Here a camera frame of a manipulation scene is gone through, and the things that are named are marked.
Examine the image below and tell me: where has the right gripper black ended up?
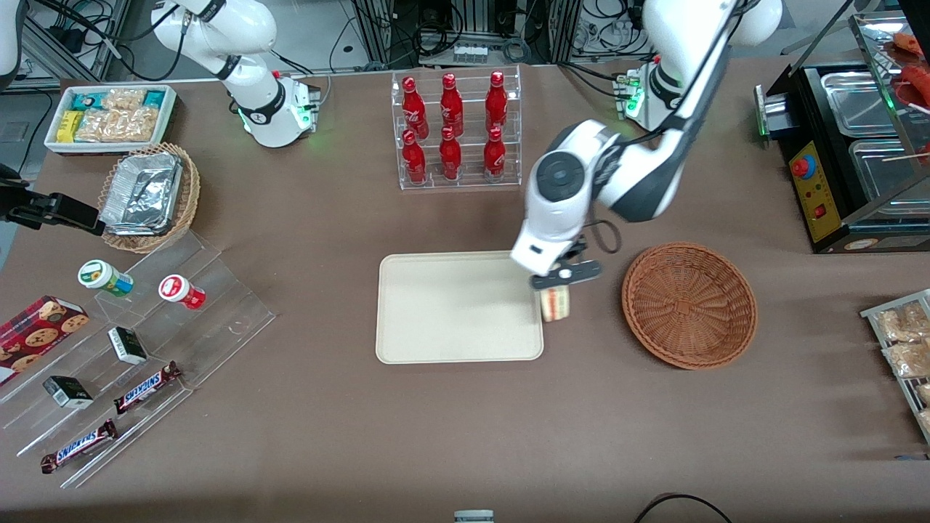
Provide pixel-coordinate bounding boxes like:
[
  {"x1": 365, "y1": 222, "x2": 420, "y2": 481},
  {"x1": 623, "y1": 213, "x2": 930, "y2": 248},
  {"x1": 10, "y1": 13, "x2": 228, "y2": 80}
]
[{"x1": 0, "y1": 163, "x2": 105, "y2": 235}]

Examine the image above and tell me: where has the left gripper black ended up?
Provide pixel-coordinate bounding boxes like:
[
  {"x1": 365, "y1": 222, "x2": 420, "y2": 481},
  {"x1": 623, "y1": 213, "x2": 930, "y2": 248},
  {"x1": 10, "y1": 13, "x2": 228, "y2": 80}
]
[{"x1": 530, "y1": 240, "x2": 604, "y2": 292}]

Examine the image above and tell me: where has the triangular sandwich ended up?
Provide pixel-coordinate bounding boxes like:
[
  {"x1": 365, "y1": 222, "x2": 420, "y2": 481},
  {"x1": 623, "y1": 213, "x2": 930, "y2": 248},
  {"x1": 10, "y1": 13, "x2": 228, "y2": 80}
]
[{"x1": 541, "y1": 285, "x2": 572, "y2": 323}]

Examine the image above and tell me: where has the aluminium foil tray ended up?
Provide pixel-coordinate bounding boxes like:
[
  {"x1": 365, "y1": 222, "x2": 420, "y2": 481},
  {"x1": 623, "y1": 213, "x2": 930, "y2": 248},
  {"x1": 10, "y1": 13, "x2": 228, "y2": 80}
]
[{"x1": 100, "y1": 151, "x2": 184, "y2": 238}]

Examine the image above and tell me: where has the brown wicker basket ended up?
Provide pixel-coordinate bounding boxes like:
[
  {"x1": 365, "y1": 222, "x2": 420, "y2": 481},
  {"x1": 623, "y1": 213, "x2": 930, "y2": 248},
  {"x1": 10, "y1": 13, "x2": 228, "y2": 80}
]
[{"x1": 621, "y1": 242, "x2": 759, "y2": 371}]

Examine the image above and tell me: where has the light wicker basket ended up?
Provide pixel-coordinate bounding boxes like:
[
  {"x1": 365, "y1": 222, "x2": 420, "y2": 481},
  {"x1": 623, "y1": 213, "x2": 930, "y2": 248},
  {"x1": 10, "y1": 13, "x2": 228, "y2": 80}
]
[{"x1": 97, "y1": 142, "x2": 202, "y2": 254}]

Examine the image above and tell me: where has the beige plastic tray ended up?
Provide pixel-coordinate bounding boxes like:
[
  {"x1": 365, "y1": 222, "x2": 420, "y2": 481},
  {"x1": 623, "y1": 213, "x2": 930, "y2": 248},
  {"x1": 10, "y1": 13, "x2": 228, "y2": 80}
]
[{"x1": 375, "y1": 250, "x2": 545, "y2": 365}]

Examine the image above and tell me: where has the tray of packaged snacks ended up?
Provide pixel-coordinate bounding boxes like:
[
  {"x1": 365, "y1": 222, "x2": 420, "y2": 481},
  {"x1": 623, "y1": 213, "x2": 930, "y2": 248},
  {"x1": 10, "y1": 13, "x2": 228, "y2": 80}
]
[{"x1": 860, "y1": 288, "x2": 930, "y2": 445}]

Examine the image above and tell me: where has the green lid yogurt cup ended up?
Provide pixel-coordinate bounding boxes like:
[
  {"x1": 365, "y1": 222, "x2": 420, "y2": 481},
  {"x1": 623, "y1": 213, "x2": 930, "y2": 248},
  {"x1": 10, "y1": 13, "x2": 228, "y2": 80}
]
[{"x1": 78, "y1": 259, "x2": 134, "y2": 298}]

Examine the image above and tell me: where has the yellow snack packet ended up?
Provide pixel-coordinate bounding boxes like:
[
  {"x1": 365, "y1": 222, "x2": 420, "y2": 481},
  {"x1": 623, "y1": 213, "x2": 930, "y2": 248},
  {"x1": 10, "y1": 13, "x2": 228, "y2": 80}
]
[{"x1": 57, "y1": 110, "x2": 85, "y2": 145}]

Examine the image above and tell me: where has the clear cracker bag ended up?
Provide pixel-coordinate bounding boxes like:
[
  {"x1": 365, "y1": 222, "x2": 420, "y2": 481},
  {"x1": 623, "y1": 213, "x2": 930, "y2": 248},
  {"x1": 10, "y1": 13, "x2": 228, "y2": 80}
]
[
  {"x1": 102, "y1": 88, "x2": 147, "y2": 114},
  {"x1": 75, "y1": 109, "x2": 123, "y2": 143}
]

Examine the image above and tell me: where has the red tartan cookie box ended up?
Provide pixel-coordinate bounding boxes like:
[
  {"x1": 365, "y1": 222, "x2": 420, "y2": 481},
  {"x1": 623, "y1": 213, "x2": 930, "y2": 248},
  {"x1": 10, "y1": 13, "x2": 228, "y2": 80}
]
[{"x1": 0, "y1": 295, "x2": 90, "y2": 386}]

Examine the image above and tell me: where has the red lid yogurt cup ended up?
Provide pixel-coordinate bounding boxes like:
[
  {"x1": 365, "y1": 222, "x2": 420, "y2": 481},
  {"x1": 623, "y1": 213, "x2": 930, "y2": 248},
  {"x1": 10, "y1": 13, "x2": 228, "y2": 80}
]
[{"x1": 158, "y1": 275, "x2": 206, "y2": 311}]

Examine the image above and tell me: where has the white snack bin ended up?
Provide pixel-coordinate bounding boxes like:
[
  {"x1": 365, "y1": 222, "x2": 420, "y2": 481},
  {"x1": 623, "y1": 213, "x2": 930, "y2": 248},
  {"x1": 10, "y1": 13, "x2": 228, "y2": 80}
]
[{"x1": 44, "y1": 84, "x2": 178, "y2": 155}]

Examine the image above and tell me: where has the red cola bottle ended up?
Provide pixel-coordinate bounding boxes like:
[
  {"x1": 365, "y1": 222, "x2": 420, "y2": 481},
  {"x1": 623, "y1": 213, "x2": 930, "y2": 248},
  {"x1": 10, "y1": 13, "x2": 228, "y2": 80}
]
[
  {"x1": 440, "y1": 73, "x2": 464, "y2": 137},
  {"x1": 485, "y1": 70, "x2": 509, "y2": 131},
  {"x1": 402, "y1": 76, "x2": 429, "y2": 139},
  {"x1": 483, "y1": 125, "x2": 506, "y2": 179},
  {"x1": 439, "y1": 126, "x2": 463, "y2": 181},
  {"x1": 402, "y1": 129, "x2": 428, "y2": 184}
]

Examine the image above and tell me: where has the small black box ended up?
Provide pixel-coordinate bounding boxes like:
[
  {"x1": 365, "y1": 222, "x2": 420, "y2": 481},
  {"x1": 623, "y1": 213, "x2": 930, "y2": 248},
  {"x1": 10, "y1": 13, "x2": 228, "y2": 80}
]
[
  {"x1": 42, "y1": 376, "x2": 94, "y2": 410},
  {"x1": 108, "y1": 327, "x2": 148, "y2": 365}
]

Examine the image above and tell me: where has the clear acrylic bottle rack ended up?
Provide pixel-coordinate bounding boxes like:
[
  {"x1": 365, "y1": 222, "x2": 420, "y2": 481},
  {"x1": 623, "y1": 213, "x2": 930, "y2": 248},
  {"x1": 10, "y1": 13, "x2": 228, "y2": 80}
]
[{"x1": 391, "y1": 64, "x2": 522, "y2": 191}]

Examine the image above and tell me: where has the clear acrylic step display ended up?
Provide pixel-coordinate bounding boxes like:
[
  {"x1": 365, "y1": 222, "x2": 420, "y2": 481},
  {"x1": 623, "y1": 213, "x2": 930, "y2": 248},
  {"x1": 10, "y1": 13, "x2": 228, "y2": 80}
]
[{"x1": 0, "y1": 231, "x2": 278, "y2": 489}]

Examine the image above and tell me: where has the Snickers bar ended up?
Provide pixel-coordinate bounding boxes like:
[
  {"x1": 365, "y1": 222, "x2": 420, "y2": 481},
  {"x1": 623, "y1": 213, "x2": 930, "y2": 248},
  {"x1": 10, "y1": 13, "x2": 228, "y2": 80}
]
[
  {"x1": 40, "y1": 419, "x2": 119, "y2": 475},
  {"x1": 114, "y1": 361, "x2": 183, "y2": 415}
]

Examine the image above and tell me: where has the black roller grill machine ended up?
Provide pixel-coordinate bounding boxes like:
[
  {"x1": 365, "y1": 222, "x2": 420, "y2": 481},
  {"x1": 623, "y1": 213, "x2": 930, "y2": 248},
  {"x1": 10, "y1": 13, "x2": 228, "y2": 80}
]
[{"x1": 754, "y1": 10, "x2": 930, "y2": 255}]

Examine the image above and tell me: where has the steel pan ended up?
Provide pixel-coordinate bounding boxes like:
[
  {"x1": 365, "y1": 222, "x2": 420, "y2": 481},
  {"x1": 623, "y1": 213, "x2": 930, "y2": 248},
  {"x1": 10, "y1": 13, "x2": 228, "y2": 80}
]
[
  {"x1": 820, "y1": 70, "x2": 907, "y2": 139},
  {"x1": 848, "y1": 137, "x2": 930, "y2": 220}
]

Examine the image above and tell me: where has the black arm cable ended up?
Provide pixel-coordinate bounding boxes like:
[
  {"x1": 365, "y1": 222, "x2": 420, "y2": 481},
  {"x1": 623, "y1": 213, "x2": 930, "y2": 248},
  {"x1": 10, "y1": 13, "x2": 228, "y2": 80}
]
[{"x1": 580, "y1": 0, "x2": 743, "y2": 256}]

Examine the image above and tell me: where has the black table cable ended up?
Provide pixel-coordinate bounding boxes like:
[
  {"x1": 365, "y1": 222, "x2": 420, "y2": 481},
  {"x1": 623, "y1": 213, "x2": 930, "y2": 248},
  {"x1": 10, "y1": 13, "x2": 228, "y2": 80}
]
[{"x1": 632, "y1": 493, "x2": 735, "y2": 523}]

